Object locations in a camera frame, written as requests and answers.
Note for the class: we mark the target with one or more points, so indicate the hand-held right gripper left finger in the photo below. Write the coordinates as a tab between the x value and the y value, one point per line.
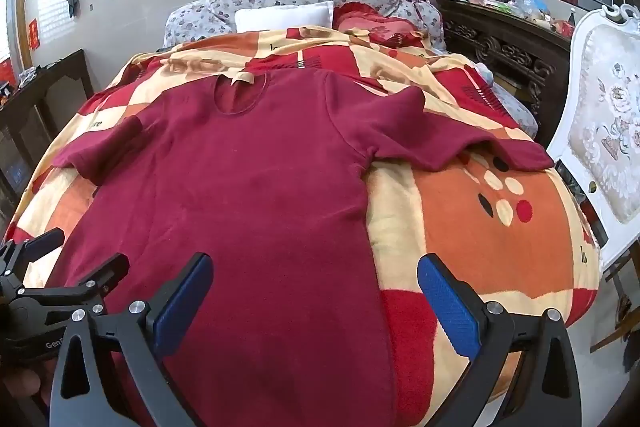
182	302

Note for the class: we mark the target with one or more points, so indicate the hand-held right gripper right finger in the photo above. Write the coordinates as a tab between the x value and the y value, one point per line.
447	307

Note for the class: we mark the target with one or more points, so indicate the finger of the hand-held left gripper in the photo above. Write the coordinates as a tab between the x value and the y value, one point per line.
107	269
45	243

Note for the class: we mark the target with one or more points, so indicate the maroon short-sleeved shirt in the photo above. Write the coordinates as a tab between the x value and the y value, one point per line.
260	187

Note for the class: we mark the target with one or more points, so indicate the person's left hand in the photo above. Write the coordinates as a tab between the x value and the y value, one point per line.
21	384

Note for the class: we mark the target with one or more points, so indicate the red orange checked printed blanket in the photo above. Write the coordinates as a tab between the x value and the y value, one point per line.
450	217

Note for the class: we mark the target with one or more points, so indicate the dark wooden glass-front cabinet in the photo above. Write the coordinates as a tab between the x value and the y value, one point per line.
45	107

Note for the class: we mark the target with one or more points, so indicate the brown wooden stool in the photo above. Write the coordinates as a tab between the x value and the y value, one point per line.
617	332

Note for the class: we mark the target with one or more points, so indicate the grey floral bed sheet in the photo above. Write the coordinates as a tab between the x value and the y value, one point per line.
515	107

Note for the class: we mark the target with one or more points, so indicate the white ornate upholstered chair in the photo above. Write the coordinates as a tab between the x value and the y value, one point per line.
610	122

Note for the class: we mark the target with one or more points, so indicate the carved dark wooden sideboard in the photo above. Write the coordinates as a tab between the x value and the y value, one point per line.
505	42

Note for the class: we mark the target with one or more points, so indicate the red folded quilt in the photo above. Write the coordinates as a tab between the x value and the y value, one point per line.
370	22

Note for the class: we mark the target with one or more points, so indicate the white pillow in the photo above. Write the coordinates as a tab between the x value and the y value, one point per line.
280	17

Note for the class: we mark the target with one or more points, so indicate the clear plastic bag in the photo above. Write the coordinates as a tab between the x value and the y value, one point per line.
530	2

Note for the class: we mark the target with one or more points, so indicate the red wall decoration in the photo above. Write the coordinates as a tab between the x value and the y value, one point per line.
33	33

